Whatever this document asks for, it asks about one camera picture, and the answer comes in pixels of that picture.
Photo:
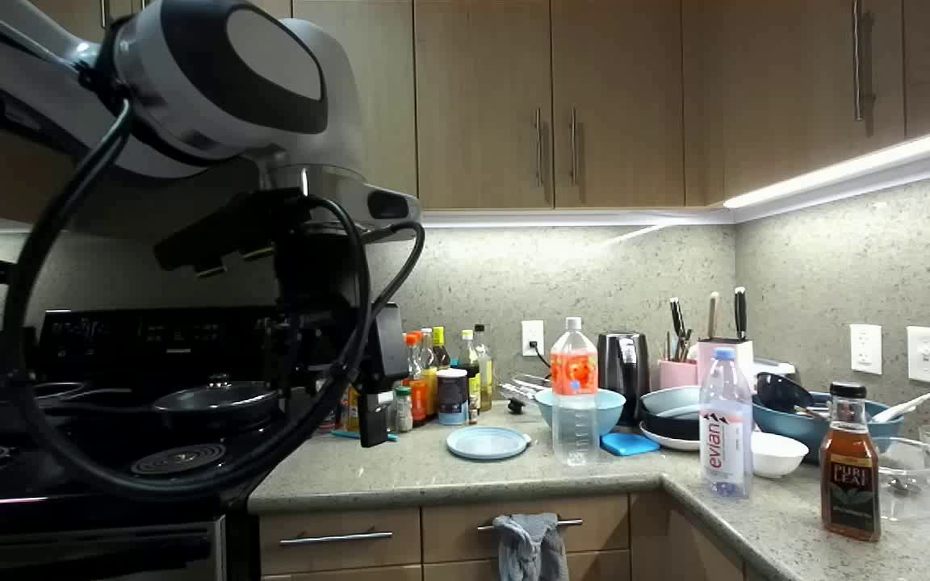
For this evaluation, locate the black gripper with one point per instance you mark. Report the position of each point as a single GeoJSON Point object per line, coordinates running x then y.
{"type": "Point", "coordinates": [320, 277]}

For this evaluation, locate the grey towel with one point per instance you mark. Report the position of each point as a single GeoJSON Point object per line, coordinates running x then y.
{"type": "Point", "coordinates": [530, 551]}

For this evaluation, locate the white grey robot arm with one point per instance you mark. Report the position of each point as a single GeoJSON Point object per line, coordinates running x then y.
{"type": "Point", "coordinates": [217, 66]}

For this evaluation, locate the small jar green lid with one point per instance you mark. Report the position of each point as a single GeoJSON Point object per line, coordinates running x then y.
{"type": "Point", "coordinates": [402, 412]}

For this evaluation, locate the large yellow oil bottle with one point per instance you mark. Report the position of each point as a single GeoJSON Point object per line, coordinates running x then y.
{"type": "Point", "coordinates": [349, 414]}

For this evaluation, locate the orange cap sauce bottle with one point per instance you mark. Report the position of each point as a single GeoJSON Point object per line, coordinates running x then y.
{"type": "Point", "coordinates": [420, 392]}

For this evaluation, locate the dark jar white lid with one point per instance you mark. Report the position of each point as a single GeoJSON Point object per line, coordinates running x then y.
{"type": "Point", "coordinates": [453, 398]}

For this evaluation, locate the bottle with yellow cap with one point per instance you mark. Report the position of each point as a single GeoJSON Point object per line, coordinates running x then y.
{"type": "Point", "coordinates": [441, 343]}

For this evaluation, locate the bottle with white cap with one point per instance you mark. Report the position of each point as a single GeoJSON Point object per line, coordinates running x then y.
{"type": "Point", "coordinates": [470, 366]}

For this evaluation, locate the light blue plate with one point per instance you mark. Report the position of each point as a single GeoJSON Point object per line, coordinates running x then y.
{"type": "Point", "coordinates": [489, 443]}

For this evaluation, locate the yellow liquid bottle black cap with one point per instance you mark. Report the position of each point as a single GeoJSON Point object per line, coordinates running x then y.
{"type": "Point", "coordinates": [485, 374]}

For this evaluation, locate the clear glass lid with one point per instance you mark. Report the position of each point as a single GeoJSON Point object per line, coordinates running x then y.
{"type": "Point", "coordinates": [528, 390]}

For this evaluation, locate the black frying pan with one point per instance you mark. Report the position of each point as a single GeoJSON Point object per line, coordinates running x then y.
{"type": "Point", "coordinates": [217, 405]}

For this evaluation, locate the clear plastic cup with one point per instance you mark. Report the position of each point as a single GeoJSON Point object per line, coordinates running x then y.
{"type": "Point", "coordinates": [575, 439]}

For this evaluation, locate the orange label soda bottle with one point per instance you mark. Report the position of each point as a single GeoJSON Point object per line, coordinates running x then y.
{"type": "Point", "coordinates": [574, 366]}

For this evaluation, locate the light blue bowl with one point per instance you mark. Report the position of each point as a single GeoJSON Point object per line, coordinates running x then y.
{"type": "Point", "coordinates": [613, 408]}

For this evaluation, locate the black kettle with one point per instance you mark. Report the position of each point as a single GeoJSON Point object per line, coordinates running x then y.
{"type": "Point", "coordinates": [624, 366]}

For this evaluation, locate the blue sponge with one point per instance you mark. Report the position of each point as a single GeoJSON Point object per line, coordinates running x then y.
{"type": "Point", "coordinates": [631, 443]}

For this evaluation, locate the under cabinet light strip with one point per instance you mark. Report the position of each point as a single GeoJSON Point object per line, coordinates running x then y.
{"type": "Point", "coordinates": [574, 216]}
{"type": "Point", "coordinates": [863, 166]}

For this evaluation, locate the grey blue stacked dishes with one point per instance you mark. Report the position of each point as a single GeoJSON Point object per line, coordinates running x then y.
{"type": "Point", "coordinates": [674, 405]}

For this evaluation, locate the pink utensil cup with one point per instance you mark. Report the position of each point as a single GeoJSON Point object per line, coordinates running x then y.
{"type": "Point", "coordinates": [678, 374]}

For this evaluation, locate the black kitchen utensils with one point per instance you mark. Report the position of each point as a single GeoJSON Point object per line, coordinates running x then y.
{"type": "Point", "coordinates": [681, 328]}

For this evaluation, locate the black stove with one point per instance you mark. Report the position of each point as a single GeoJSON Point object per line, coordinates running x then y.
{"type": "Point", "coordinates": [78, 538]}

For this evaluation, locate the wooden lower cabinet panel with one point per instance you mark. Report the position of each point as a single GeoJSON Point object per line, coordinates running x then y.
{"type": "Point", "coordinates": [681, 544]}

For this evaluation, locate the clear water bottle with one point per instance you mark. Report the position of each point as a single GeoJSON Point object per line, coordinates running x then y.
{"type": "Point", "coordinates": [725, 431]}

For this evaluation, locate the white knife block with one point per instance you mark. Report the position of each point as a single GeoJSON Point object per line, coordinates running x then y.
{"type": "Point", "coordinates": [725, 343]}

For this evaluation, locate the small white bowl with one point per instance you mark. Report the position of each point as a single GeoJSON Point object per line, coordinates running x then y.
{"type": "Point", "coordinates": [780, 452]}

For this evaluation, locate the large blue bowl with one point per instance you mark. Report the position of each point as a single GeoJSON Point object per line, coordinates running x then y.
{"type": "Point", "coordinates": [798, 423]}

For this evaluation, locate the brown sauce bottle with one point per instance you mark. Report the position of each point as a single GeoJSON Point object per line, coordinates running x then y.
{"type": "Point", "coordinates": [852, 471]}

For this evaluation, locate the white spoon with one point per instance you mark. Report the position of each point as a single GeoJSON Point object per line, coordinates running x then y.
{"type": "Point", "coordinates": [901, 408]}

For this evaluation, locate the clear glassware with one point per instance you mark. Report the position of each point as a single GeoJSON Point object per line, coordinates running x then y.
{"type": "Point", "coordinates": [927, 463]}

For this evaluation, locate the white wall outlet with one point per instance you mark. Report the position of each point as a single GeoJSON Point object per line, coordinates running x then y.
{"type": "Point", "coordinates": [530, 336]}

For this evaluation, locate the small white light switch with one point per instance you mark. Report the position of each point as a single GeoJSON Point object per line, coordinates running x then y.
{"type": "Point", "coordinates": [866, 349]}

